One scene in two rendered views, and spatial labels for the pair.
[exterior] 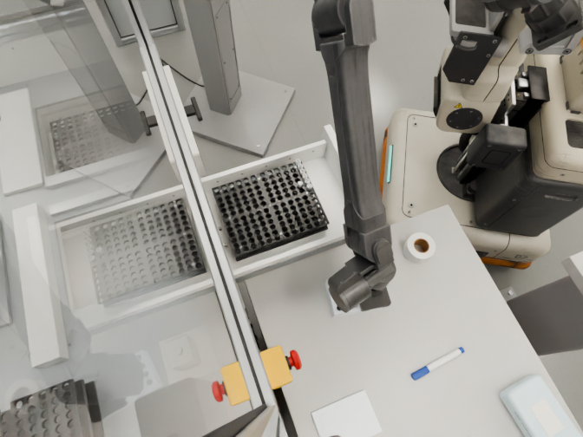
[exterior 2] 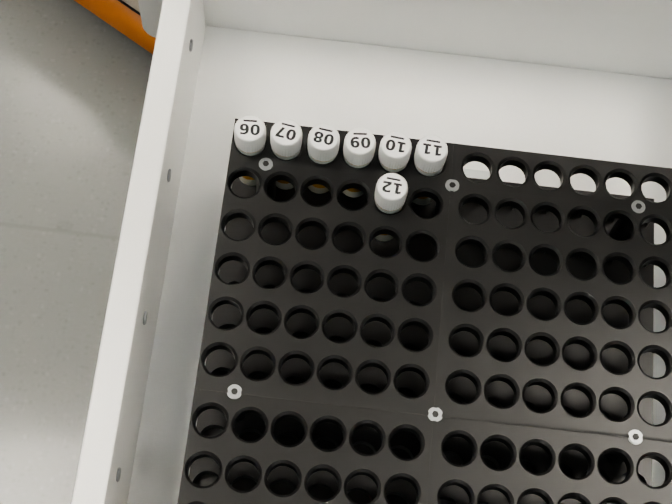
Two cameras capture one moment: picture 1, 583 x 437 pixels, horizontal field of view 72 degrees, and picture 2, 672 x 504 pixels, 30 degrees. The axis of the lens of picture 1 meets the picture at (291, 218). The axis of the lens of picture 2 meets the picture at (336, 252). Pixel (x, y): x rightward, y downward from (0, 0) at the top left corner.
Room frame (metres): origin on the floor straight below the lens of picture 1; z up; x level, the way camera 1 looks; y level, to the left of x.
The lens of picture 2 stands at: (0.39, 0.18, 1.34)
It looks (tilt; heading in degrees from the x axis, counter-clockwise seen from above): 68 degrees down; 293
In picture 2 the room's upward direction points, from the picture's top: 8 degrees clockwise
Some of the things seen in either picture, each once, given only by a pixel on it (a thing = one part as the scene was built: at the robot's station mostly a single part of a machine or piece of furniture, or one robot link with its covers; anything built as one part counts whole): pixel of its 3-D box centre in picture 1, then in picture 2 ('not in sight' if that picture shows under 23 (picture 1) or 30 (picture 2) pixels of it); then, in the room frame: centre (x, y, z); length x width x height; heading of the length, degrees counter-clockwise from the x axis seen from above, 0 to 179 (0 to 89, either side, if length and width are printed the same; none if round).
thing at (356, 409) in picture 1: (346, 421); not in sight; (-0.04, -0.14, 0.77); 0.13 x 0.09 x 0.02; 114
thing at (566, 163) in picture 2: (311, 192); (452, 167); (0.44, -0.04, 0.90); 0.18 x 0.02 x 0.01; 24
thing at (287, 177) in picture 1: (270, 211); (425, 435); (0.39, 0.05, 0.87); 0.22 x 0.18 x 0.06; 114
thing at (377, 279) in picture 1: (376, 273); not in sight; (0.22, -0.17, 0.98); 0.07 x 0.06 x 0.07; 127
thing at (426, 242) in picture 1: (419, 248); not in sight; (0.36, -0.32, 0.78); 0.07 x 0.07 x 0.04
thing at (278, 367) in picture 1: (277, 367); not in sight; (0.05, 0.01, 0.88); 0.07 x 0.05 x 0.07; 24
